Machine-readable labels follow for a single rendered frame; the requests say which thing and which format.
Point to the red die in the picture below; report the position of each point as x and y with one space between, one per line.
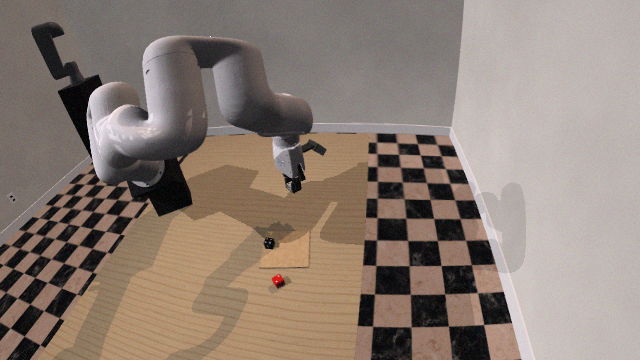
278 281

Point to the tan flat mat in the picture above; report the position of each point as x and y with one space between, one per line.
291 250

